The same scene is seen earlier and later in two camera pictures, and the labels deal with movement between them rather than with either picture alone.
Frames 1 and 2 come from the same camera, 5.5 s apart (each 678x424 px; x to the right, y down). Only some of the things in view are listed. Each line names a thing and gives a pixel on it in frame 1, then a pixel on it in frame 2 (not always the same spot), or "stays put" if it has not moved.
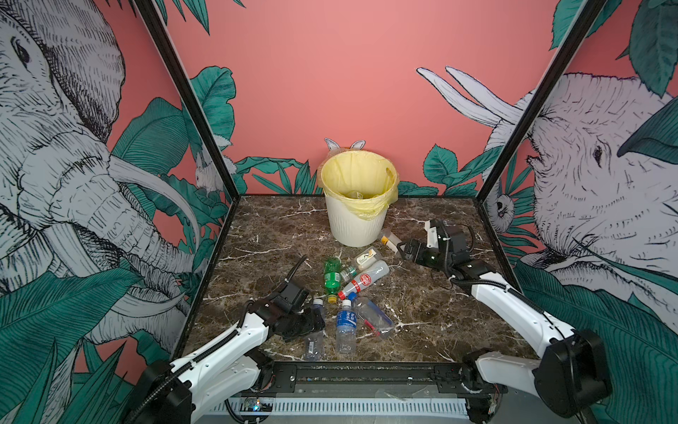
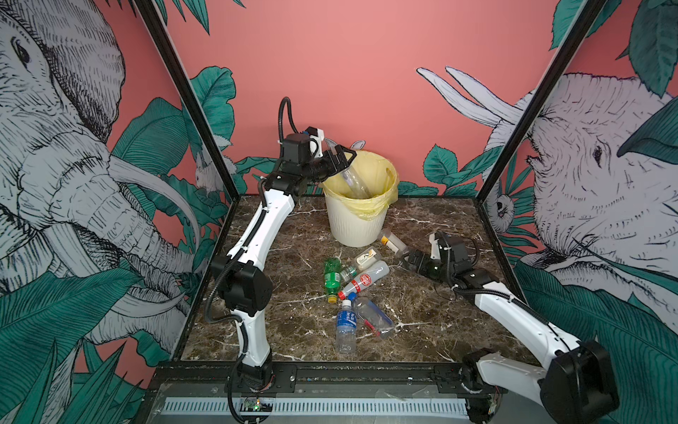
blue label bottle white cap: x=346 y=329 stays put
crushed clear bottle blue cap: x=378 y=322 stays put
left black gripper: x=313 y=323 -> x=333 y=164
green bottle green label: x=333 y=279 stays put
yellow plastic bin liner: x=364 y=183 stays put
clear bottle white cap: x=315 y=343 -> x=357 y=187
